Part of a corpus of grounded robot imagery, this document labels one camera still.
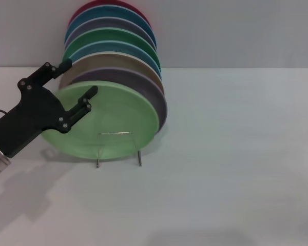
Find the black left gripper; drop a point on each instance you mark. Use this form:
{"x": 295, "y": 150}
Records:
{"x": 28, "y": 120}

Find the light green plate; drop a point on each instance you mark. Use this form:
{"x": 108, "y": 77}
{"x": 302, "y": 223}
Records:
{"x": 118, "y": 110}

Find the lavender plate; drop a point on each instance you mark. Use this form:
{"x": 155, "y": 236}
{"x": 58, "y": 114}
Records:
{"x": 143, "y": 87}

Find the maroon plate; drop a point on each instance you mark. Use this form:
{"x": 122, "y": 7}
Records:
{"x": 89, "y": 3}

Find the blue plate, light-blue rim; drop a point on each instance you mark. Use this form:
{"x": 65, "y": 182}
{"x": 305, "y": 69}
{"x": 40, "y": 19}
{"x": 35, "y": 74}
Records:
{"x": 105, "y": 46}

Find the grey-purple plate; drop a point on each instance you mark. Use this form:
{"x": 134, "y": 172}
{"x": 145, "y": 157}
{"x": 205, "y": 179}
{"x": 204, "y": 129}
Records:
{"x": 105, "y": 23}

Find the teal blue plate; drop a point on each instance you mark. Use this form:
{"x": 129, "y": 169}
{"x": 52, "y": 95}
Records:
{"x": 105, "y": 11}

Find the dark green plate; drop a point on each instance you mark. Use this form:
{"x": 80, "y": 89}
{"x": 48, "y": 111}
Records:
{"x": 105, "y": 34}

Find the beige plate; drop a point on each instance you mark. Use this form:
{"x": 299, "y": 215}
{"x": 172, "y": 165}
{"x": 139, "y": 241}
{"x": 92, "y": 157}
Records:
{"x": 105, "y": 60}

